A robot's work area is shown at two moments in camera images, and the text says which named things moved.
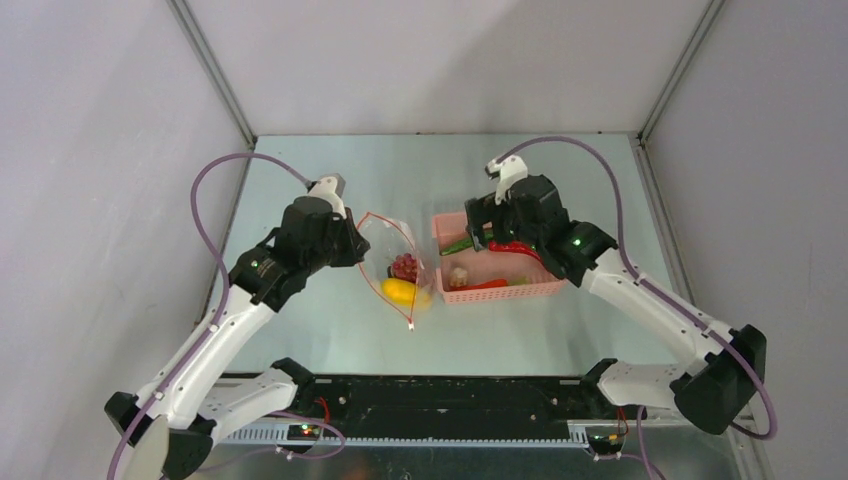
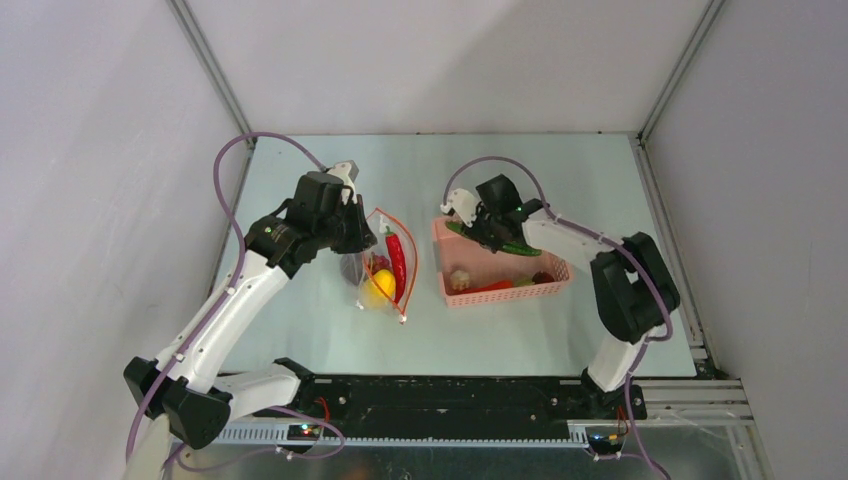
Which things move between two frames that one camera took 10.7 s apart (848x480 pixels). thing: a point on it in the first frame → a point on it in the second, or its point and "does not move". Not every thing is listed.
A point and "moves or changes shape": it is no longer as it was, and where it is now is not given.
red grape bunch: (405, 267) → (379, 262)
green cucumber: (462, 244) → (513, 247)
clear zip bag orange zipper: (394, 267) moves or changes shape
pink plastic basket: (469, 274) does not move
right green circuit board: (606, 444) does not move
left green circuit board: (303, 432) does not move
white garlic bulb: (459, 277) does not move
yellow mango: (406, 292) → (374, 295)
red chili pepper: (514, 246) → (394, 245)
